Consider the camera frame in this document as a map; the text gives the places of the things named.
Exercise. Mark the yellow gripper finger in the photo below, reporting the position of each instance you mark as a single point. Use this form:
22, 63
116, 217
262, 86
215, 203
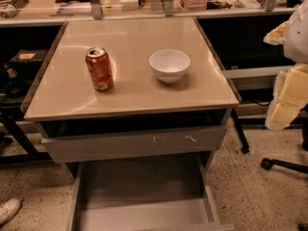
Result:
276, 36
290, 95

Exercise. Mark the orange soda can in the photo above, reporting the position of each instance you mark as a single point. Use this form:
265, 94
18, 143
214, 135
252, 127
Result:
99, 66

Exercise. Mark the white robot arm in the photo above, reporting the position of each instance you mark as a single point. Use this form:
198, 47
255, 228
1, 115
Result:
295, 45

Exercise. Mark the grey drawer cabinet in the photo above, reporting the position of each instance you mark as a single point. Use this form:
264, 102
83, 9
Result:
65, 103

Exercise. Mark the open grey middle drawer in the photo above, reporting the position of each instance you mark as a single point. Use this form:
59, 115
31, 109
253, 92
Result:
160, 193

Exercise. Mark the grey top drawer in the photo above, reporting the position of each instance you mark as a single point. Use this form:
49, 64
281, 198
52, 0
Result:
134, 144

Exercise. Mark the black table leg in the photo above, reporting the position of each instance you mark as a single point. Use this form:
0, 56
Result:
242, 137

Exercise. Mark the black office chair base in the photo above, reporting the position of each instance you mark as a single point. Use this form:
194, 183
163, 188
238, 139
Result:
267, 164

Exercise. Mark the white bowl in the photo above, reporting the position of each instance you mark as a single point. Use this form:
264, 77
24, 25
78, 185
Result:
169, 66

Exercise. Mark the black box with label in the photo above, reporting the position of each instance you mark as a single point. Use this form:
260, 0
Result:
29, 57

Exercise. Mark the white shoe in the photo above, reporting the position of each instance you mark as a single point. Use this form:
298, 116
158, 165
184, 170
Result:
9, 209

